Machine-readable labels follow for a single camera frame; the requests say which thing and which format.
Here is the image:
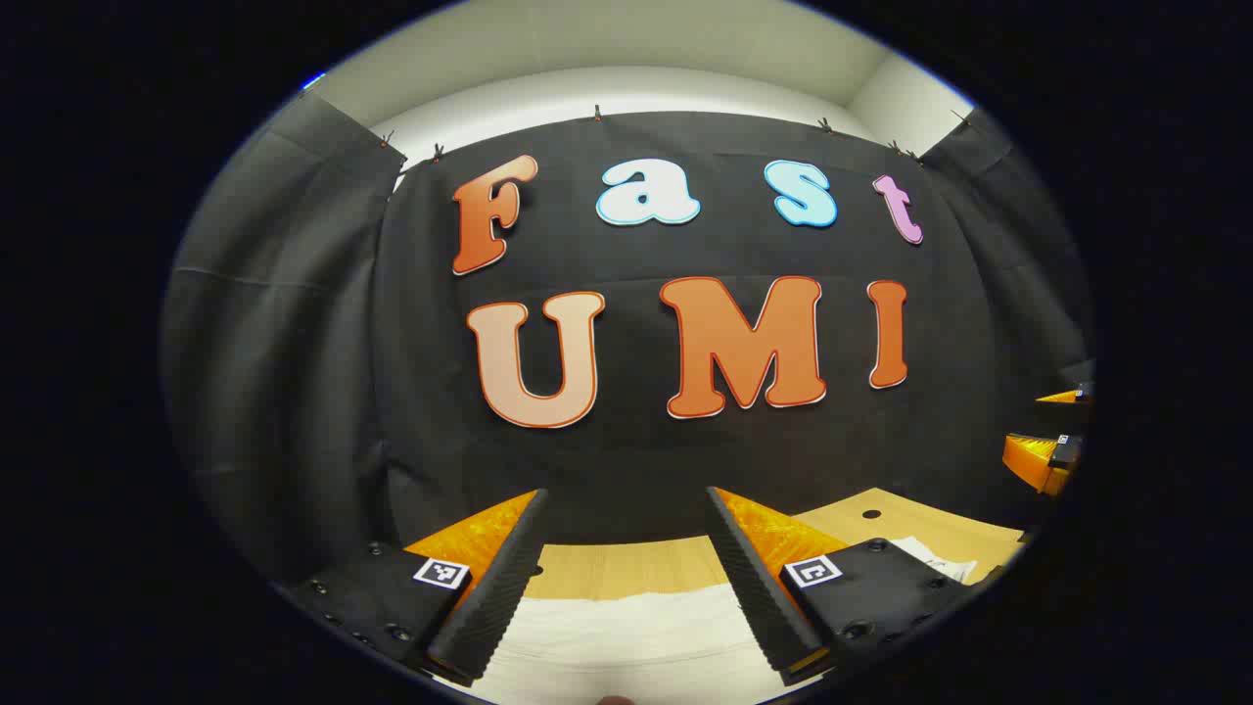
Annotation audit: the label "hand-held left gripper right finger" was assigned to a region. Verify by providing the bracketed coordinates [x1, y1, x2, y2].
[705, 486, 970, 688]

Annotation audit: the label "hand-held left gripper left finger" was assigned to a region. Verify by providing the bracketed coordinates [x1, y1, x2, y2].
[282, 488, 551, 686]

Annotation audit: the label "white jeans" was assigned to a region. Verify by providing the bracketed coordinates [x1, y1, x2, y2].
[470, 535, 980, 705]

